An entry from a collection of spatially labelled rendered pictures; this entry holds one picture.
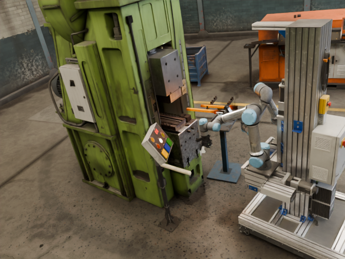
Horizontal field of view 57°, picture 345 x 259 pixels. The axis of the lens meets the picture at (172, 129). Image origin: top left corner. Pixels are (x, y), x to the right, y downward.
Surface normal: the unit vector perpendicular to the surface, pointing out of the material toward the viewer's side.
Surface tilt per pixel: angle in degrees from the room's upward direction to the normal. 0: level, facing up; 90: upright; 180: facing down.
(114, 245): 0
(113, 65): 89
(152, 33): 90
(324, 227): 0
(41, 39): 90
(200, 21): 90
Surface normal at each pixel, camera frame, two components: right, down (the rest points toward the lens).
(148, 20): 0.80, 0.18
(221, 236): -0.15, -0.87
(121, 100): -0.59, 0.45
